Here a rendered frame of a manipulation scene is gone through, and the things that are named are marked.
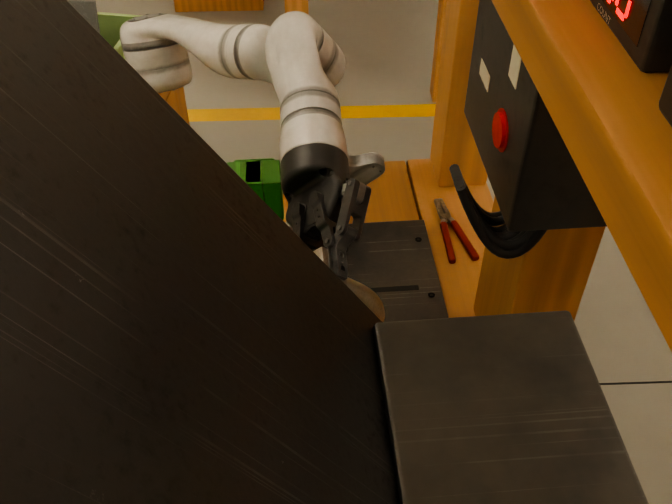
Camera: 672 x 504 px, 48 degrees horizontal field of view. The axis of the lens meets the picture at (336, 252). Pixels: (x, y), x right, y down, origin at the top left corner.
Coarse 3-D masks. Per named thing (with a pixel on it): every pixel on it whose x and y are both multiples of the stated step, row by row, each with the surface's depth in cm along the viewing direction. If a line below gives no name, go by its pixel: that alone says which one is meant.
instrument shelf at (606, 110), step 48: (528, 0) 47; (576, 0) 46; (528, 48) 47; (576, 48) 42; (576, 96) 40; (624, 96) 38; (576, 144) 40; (624, 144) 35; (624, 192) 35; (624, 240) 35
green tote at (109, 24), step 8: (104, 16) 169; (112, 16) 169; (120, 16) 169; (128, 16) 168; (136, 16) 168; (104, 24) 171; (112, 24) 170; (120, 24) 170; (104, 32) 172; (112, 32) 172; (112, 40) 173; (120, 48) 159
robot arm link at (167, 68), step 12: (156, 48) 108; (168, 48) 108; (180, 48) 110; (132, 60) 109; (144, 60) 108; (156, 60) 108; (168, 60) 109; (180, 60) 110; (144, 72) 109; (156, 72) 109; (168, 72) 110; (180, 72) 111; (156, 84) 110; (168, 84) 110; (180, 84) 112
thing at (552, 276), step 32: (448, 0) 120; (448, 32) 122; (448, 64) 123; (448, 96) 124; (448, 128) 128; (448, 160) 133; (480, 160) 134; (544, 256) 89; (576, 256) 90; (480, 288) 111; (512, 288) 94; (544, 288) 93; (576, 288) 94
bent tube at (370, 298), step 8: (320, 248) 73; (320, 256) 73; (328, 264) 73; (352, 280) 77; (352, 288) 76; (360, 288) 77; (368, 288) 78; (360, 296) 77; (368, 296) 78; (376, 296) 79; (368, 304) 78; (376, 304) 79; (376, 312) 79; (384, 312) 81
